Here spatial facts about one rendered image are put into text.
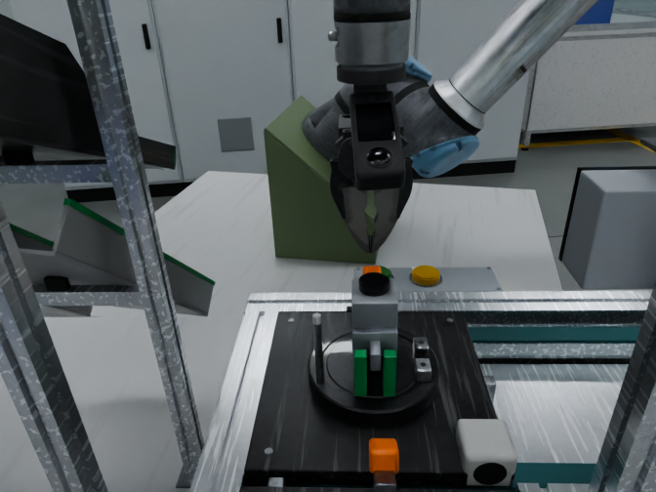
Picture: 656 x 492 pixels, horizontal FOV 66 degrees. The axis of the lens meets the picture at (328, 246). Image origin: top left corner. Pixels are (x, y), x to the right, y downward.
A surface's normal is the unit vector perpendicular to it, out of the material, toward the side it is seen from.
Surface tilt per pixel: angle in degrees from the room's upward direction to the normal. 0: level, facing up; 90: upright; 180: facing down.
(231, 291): 0
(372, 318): 90
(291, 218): 90
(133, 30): 90
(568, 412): 0
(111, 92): 90
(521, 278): 0
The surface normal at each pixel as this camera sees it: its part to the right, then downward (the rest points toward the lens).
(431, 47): 0.11, 0.47
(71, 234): 0.98, 0.07
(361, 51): -0.36, 0.46
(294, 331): -0.04, -0.88
